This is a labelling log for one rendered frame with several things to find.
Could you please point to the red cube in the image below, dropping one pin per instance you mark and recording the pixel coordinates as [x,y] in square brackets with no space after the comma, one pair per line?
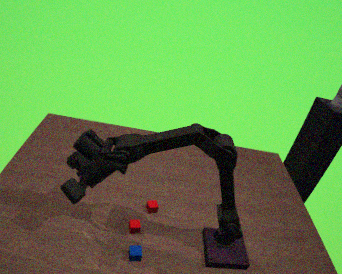
[152,206]
[134,226]

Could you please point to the blue cube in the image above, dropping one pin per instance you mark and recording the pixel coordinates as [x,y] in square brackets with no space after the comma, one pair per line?
[135,253]

